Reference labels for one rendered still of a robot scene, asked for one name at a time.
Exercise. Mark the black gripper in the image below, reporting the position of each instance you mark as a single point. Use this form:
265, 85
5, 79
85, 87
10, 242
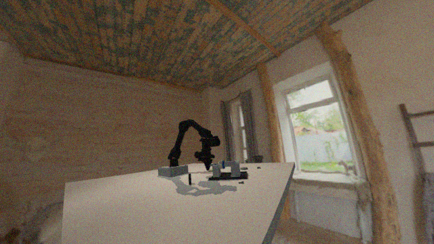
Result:
206, 158

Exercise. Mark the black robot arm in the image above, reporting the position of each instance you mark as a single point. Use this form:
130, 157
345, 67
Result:
204, 133

